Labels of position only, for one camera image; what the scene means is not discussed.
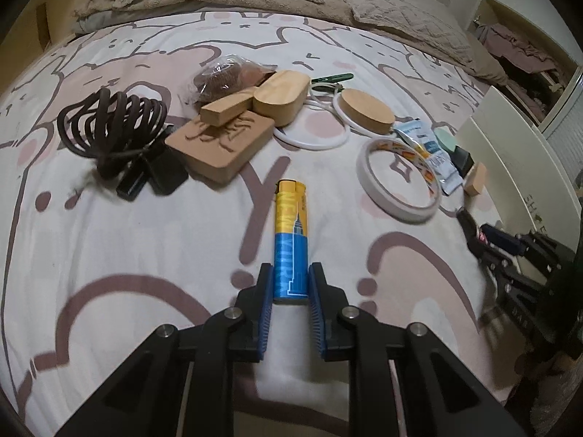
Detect small wooden cube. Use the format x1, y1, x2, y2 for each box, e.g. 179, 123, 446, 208
463, 163, 488, 197

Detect carved wooden block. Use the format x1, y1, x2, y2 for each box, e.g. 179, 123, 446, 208
164, 111, 276, 187

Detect white storage box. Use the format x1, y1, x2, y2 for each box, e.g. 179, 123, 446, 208
455, 86, 583, 256

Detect green handled scissors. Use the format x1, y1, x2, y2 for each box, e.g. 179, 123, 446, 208
310, 73, 355, 92

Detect oval wooden box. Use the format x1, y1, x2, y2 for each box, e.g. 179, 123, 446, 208
253, 70, 310, 128

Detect pile of mauve clothes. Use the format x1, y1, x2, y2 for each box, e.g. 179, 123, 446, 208
476, 23, 561, 78

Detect yellow blue lighter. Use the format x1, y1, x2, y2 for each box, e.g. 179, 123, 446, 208
272, 179, 310, 306

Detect small blue white sachet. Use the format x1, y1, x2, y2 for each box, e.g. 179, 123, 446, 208
392, 121, 461, 196

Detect small black block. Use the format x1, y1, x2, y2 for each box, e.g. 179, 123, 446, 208
453, 146, 475, 178

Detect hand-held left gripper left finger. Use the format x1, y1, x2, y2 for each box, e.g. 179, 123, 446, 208
55, 261, 276, 437

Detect beige duvet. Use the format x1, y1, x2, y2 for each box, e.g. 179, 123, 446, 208
75, 0, 506, 85

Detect round wooden disc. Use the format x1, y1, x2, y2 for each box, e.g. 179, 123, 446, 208
339, 88, 396, 135

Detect light wooden bedside shelf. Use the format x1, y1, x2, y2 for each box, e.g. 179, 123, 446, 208
0, 0, 128, 78

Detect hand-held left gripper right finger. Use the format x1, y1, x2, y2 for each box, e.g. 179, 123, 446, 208
307, 261, 533, 437

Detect small plain wooden block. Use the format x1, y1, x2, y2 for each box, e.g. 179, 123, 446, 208
200, 88, 256, 126

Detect black power adapter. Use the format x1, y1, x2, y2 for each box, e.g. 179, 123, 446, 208
148, 143, 189, 196

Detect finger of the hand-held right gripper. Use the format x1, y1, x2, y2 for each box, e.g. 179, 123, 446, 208
480, 222, 529, 258
457, 207, 502, 269

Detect white ring cord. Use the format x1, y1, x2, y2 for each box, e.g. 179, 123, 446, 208
273, 86, 397, 150

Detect white tape roll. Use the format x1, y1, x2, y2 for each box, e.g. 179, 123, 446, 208
356, 139, 442, 224

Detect clear bag with brown contents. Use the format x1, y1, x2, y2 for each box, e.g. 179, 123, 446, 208
184, 55, 276, 110

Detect black coiled cable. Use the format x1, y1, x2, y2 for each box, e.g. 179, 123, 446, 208
57, 88, 169, 201

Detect white louvred door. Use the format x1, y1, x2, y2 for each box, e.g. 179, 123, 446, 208
542, 73, 583, 146

